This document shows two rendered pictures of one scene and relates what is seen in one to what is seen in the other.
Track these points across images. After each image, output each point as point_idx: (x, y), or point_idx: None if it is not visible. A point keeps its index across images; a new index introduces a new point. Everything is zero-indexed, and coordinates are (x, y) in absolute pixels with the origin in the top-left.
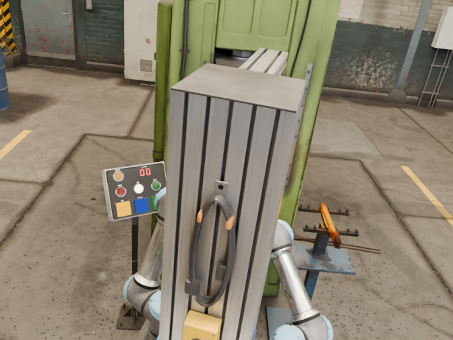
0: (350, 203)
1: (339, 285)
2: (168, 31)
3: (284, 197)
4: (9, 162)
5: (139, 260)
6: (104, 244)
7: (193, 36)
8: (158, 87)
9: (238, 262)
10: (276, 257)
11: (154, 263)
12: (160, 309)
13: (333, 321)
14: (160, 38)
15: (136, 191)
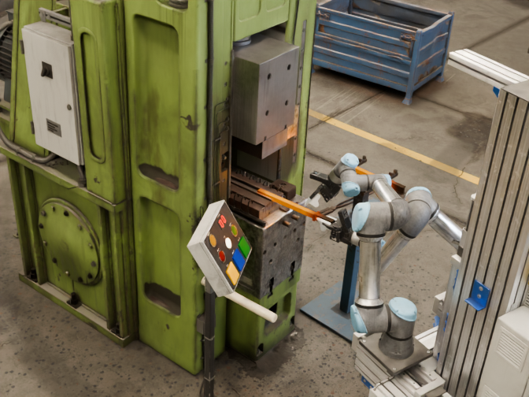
0: None
1: (324, 246)
2: (116, 35)
3: (294, 176)
4: None
5: (124, 362)
6: (56, 378)
7: (216, 39)
8: (112, 114)
9: None
10: (435, 218)
11: (379, 280)
12: (518, 269)
13: (356, 280)
14: (108, 48)
15: (228, 246)
